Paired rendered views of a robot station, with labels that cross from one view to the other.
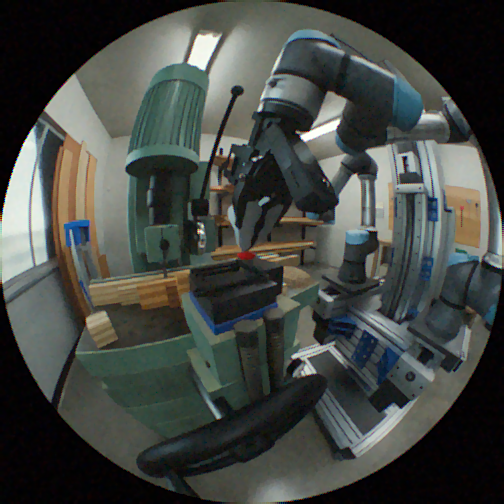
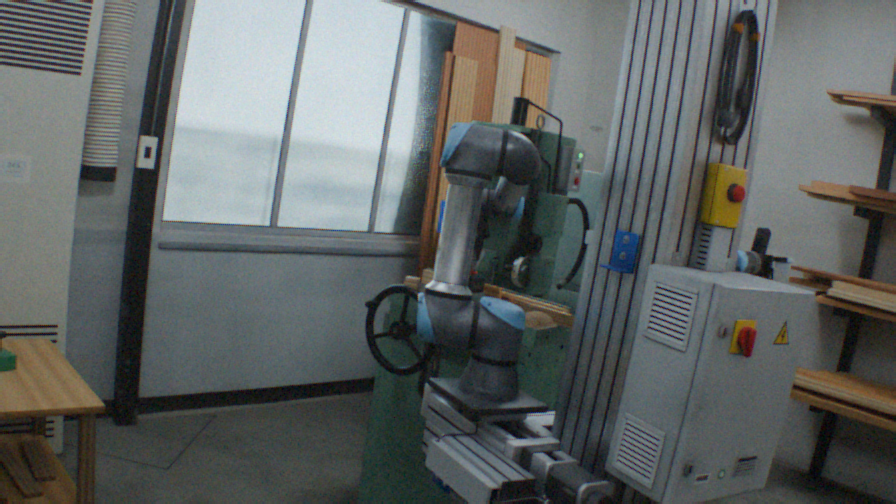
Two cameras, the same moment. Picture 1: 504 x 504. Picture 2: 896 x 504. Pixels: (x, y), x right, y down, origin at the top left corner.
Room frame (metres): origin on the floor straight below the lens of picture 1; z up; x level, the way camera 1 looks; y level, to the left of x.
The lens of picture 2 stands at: (-0.61, -2.29, 1.38)
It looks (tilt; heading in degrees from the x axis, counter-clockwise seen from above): 7 degrees down; 72
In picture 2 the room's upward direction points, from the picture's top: 9 degrees clockwise
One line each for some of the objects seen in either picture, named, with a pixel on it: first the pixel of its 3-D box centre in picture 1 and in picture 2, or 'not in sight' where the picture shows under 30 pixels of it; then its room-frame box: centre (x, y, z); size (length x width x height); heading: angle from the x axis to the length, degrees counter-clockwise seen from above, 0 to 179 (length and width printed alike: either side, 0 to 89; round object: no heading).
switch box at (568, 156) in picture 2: not in sight; (570, 168); (0.65, 0.28, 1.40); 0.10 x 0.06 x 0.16; 36
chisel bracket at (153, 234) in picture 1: (162, 243); (476, 261); (0.33, 0.21, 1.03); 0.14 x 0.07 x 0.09; 36
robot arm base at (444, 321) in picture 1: (448, 312); (491, 373); (0.12, -0.58, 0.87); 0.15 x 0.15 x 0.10
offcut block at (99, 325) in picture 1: (101, 328); (412, 283); (0.12, 0.25, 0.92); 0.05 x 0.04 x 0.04; 62
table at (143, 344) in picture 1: (217, 319); (467, 313); (0.27, 0.07, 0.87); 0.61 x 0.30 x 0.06; 126
